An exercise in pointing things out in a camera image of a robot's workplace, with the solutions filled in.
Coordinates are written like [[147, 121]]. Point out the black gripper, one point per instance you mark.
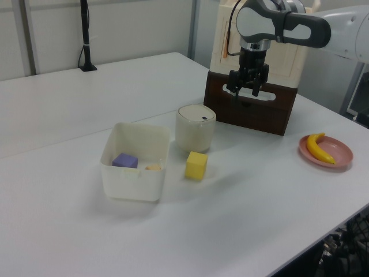
[[251, 62]]

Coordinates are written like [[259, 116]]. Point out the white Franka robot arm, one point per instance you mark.
[[253, 20]]

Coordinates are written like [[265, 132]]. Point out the dark brown wooden cabinet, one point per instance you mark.
[[259, 121]]

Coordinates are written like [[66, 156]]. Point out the cream lidded trash bin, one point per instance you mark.
[[194, 132]]

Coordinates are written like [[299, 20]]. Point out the yellow toy banana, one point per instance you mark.
[[315, 148]]

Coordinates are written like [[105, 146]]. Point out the yellow foam cube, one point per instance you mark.
[[196, 167]]

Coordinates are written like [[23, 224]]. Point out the grey framed equipment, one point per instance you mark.
[[356, 98]]

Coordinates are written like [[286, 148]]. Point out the pink plastic plate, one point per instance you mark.
[[340, 151]]

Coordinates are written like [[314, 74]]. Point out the toy bread slice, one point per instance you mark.
[[152, 167]]

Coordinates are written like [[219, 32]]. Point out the purple foam cube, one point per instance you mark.
[[124, 160]]

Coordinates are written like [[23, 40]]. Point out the white plastic container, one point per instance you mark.
[[132, 184]]

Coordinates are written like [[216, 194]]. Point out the black pole stand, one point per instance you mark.
[[85, 31]]

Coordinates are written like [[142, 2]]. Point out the black mesh object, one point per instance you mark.
[[351, 242]]

